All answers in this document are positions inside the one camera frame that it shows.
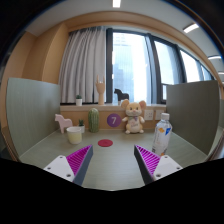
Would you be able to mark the beige plush mouse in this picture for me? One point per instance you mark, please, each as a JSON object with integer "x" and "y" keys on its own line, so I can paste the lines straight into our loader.
{"x": 134, "y": 120}

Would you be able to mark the white wall socket left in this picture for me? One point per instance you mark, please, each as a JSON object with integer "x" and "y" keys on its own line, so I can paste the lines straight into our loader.
{"x": 148, "y": 115}

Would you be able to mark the left green desk partition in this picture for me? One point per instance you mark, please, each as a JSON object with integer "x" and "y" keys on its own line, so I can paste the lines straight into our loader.
{"x": 31, "y": 107}

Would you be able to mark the pale yellow cup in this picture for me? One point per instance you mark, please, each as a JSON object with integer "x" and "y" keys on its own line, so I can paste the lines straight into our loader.
{"x": 74, "y": 134}

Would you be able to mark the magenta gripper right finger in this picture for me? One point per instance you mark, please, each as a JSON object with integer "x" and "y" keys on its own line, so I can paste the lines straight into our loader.
{"x": 152, "y": 166}

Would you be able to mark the wooden hand model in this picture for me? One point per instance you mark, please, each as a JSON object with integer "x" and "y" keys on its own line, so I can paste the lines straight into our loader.
{"x": 100, "y": 86}

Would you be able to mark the potted plant on sill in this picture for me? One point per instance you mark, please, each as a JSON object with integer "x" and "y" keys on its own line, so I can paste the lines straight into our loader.
{"x": 78, "y": 100}

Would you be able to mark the small potted plant on desk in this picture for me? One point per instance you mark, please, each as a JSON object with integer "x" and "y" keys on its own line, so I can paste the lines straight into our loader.
{"x": 81, "y": 125}

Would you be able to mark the red round coaster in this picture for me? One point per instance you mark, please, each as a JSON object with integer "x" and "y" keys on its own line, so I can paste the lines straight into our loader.
{"x": 105, "y": 143}

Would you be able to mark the green desk partition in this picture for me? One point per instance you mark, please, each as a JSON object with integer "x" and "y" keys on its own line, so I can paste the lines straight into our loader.
{"x": 31, "y": 107}
{"x": 194, "y": 112}

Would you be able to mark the right green desk partition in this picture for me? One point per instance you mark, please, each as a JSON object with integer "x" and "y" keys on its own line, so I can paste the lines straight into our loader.
{"x": 194, "y": 112}

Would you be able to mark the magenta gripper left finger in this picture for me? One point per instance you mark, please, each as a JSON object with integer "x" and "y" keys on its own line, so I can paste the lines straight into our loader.
{"x": 73, "y": 167}

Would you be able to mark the clear plastic water bottle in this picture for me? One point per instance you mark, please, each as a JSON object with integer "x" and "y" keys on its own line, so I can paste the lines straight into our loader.
{"x": 162, "y": 134}

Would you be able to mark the black horse figurine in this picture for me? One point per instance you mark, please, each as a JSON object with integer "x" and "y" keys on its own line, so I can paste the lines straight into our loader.
{"x": 121, "y": 96}

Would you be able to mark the pink wooden horse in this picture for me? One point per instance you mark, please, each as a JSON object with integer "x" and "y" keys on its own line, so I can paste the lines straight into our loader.
{"x": 63, "y": 123}

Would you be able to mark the grey curtain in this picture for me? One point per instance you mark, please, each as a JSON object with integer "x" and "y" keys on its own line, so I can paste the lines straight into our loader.
{"x": 83, "y": 64}

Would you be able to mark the tall green cactus ornament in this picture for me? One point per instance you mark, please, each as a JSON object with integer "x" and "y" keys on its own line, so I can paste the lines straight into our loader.
{"x": 93, "y": 120}

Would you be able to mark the white wall socket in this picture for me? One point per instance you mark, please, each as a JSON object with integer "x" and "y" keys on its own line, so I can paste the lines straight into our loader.
{"x": 158, "y": 114}
{"x": 148, "y": 115}

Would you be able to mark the white wall socket right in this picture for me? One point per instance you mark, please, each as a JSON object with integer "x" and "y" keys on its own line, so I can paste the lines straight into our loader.
{"x": 158, "y": 114}

